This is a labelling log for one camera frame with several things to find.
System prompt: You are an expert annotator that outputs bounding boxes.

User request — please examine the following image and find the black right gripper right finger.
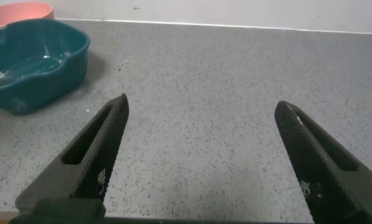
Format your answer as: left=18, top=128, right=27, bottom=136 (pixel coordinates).
left=274, top=100, right=372, bottom=224

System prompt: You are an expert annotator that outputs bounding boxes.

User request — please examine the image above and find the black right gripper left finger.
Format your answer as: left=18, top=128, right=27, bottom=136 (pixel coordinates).
left=15, top=93, right=130, bottom=215

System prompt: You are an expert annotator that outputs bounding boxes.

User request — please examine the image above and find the pink round bowl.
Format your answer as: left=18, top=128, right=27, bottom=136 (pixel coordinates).
left=0, top=1, right=55, bottom=31

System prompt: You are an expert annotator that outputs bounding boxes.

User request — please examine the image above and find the teal square plastic tub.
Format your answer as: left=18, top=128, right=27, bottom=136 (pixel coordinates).
left=0, top=18, right=91, bottom=115

